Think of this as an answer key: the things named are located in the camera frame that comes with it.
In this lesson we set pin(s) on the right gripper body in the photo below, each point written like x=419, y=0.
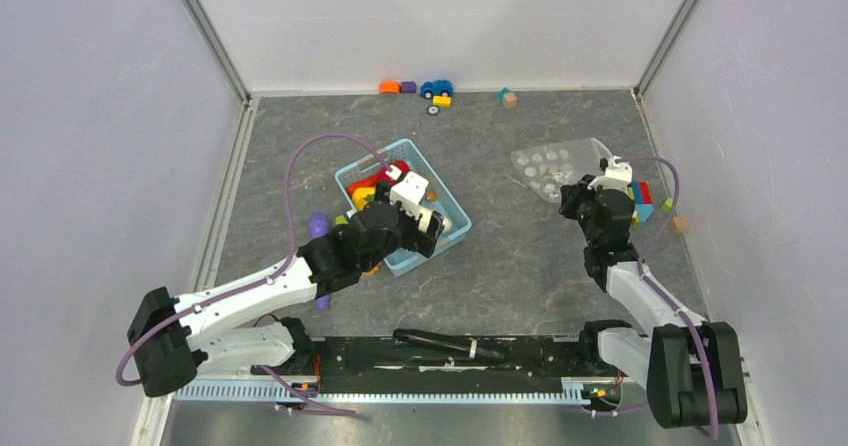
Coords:
x=579, y=206

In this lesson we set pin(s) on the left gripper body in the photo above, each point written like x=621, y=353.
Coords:
x=410, y=236

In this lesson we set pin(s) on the yellow toy pear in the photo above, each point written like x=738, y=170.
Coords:
x=362, y=196

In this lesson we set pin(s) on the clear polka dot zip bag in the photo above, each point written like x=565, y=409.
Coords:
x=545, y=169

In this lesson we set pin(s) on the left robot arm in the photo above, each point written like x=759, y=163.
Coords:
x=173, y=339

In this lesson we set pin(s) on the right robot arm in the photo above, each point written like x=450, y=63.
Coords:
x=689, y=368

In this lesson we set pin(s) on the orange toy carrot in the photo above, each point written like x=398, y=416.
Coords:
x=369, y=182

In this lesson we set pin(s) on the multicolour brick block stack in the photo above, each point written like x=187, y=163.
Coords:
x=644, y=208

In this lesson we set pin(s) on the green wooden cube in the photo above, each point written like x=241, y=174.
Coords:
x=669, y=206

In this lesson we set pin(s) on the light blue plastic basket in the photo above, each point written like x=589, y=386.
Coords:
x=373, y=222

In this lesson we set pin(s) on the purple toy eggplant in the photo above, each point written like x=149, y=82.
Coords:
x=319, y=225

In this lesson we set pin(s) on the tan wooden cube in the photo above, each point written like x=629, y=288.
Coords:
x=679, y=224

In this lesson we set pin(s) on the yellow brick block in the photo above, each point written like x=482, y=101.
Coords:
x=442, y=101

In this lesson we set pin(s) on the orange arch block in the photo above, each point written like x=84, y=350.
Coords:
x=390, y=87

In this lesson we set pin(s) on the purple cube block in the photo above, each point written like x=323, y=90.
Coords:
x=408, y=87

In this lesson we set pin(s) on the blue toy car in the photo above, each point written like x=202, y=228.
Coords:
x=435, y=88

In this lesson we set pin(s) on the black marker pen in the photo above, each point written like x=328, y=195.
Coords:
x=472, y=348

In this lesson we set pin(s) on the tan and teal wooden blocks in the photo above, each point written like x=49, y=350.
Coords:
x=507, y=98

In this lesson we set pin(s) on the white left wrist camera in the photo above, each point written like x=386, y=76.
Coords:
x=407, y=191

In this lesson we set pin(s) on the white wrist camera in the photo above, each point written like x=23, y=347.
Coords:
x=616, y=175
x=407, y=191

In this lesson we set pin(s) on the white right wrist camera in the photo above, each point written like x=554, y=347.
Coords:
x=616, y=175

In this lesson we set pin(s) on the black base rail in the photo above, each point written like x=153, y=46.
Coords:
x=385, y=365

